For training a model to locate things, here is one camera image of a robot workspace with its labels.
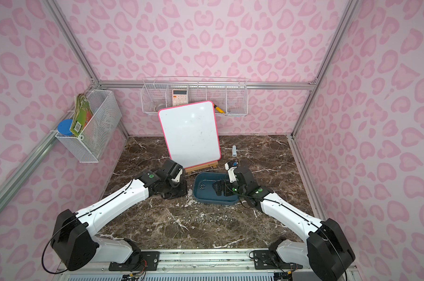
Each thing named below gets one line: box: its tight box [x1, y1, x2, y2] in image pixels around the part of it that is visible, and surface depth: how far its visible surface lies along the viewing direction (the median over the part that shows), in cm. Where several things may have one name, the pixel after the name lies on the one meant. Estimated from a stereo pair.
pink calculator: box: [172, 88, 188, 107], surface depth 97 cm
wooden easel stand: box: [184, 160, 219, 174], surface depth 100 cm
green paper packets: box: [69, 93, 94, 137], surface depth 70 cm
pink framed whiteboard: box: [158, 100, 221, 170], surface depth 94 cm
